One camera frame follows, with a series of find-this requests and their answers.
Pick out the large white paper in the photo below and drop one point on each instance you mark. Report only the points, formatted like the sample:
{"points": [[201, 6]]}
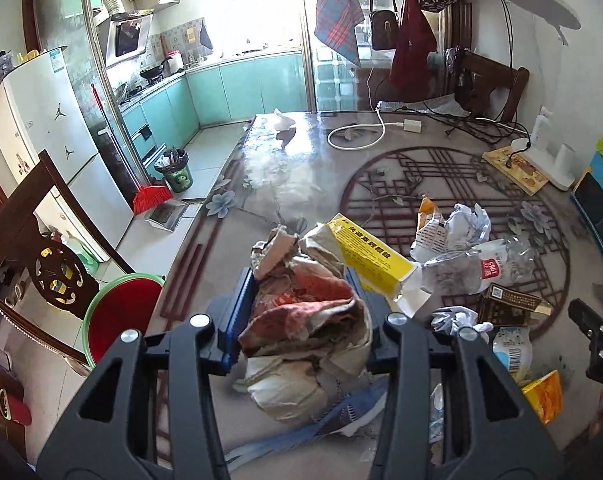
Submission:
{"points": [[469, 222]]}

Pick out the brown paper bag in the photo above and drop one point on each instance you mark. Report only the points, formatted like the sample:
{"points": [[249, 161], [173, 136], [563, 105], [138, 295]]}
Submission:
{"points": [[301, 310]]}

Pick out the white tissue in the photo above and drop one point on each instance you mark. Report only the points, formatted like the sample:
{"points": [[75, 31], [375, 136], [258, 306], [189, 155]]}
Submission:
{"points": [[284, 121]]}

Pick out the printed paper leaflet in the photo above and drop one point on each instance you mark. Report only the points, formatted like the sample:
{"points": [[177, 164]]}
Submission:
{"points": [[431, 237]]}

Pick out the dark brown cardboard pack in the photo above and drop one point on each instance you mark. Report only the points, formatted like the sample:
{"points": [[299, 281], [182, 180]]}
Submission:
{"points": [[511, 305]]}

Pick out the red bucket with green rim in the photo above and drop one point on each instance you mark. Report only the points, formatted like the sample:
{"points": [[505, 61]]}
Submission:
{"points": [[121, 315]]}

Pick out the plaid cloth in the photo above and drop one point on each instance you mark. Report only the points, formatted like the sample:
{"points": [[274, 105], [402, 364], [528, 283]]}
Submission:
{"points": [[336, 10]]}

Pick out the red broom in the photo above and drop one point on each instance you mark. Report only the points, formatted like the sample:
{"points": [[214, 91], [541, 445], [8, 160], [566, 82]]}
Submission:
{"points": [[151, 199]]}

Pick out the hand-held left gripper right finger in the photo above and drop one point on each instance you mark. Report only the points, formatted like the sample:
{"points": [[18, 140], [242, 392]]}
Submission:
{"points": [[377, 306]]}

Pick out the black wok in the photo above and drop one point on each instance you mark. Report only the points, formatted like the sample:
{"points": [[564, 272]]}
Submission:
{"points": [[151, 71]]}

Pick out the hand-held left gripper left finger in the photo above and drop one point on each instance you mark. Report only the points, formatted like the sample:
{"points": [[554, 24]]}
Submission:
{"points": [[239, 310]]}

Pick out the teal kitchen base cabinets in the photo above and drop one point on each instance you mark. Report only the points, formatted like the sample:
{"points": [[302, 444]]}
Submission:
{"points": [[246, 90]]}

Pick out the yellow medicine box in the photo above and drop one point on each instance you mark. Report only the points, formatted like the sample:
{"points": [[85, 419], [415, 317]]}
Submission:
{"points": [[366, 255]]}

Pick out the dark red apron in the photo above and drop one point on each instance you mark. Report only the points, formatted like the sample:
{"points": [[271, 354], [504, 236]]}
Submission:
{"points": [[411, 45]]}

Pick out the blue toy tablet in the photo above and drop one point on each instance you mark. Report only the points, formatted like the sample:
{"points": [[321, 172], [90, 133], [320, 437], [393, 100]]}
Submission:
{"points": [[599, 210]]}

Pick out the blue plastic fly swatter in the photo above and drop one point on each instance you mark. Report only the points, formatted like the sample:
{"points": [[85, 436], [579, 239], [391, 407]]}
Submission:
{"points": [[346, 410]]}

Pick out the green trash can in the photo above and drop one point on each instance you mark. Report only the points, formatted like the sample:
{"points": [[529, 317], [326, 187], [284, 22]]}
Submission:
{"points": [[177, 177]]}

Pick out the brown handbag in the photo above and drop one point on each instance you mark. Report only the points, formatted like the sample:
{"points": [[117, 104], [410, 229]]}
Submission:
{"points": [[384, 30]]}

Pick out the white charger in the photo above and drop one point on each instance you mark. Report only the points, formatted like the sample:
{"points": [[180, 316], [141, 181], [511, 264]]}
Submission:
{"points": [[413, 126]]}

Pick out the white refrigerator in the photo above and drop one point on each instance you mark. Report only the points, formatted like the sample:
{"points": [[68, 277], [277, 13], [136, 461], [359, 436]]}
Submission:
{"points": [[46, 110]]}

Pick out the translucent storage drawers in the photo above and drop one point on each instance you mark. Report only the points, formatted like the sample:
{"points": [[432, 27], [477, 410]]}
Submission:
{"points": [[339, 82]]}

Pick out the clear plastic sheet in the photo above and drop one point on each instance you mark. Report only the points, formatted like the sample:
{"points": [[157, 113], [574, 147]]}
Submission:
{"points": [[441, 106]]}

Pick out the white and blue packet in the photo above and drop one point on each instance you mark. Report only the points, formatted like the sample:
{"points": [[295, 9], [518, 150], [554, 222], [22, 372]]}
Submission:
{"points": [[511, 352]]}

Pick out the range hood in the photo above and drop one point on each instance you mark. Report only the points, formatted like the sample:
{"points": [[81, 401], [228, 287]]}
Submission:
{"points": [[126, 37]]}

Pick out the white dustpan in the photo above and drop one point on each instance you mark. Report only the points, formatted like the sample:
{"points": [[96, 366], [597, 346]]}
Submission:
{"points": [[164, 216]]}

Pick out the small orange packet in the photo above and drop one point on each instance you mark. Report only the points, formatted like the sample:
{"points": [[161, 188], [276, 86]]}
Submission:
{"points": [[426, 207]]}

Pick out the carved dark wooden chair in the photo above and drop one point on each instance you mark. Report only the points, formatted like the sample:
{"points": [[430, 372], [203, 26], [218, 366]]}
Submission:
{"points": [[56, 280]]}

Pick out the white round desk lamp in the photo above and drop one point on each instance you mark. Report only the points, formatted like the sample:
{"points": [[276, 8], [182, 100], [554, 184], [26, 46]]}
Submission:
{"points": [[531, 0]]}

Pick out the crushed clear plastic bottle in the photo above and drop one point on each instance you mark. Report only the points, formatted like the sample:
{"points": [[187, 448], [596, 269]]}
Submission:
{"points": [[461, 272]]}

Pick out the plain dark wooden chair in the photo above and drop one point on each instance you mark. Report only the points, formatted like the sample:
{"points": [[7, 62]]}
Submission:
{"points": [[486, 82]]}

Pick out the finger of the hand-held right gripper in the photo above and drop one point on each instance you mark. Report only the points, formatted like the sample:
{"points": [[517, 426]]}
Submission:
{"points": [[584, 312]]}

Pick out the yellow orange wrapper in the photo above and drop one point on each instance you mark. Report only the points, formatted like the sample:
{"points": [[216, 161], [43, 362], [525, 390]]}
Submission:
{"points": [[544, 395]]}

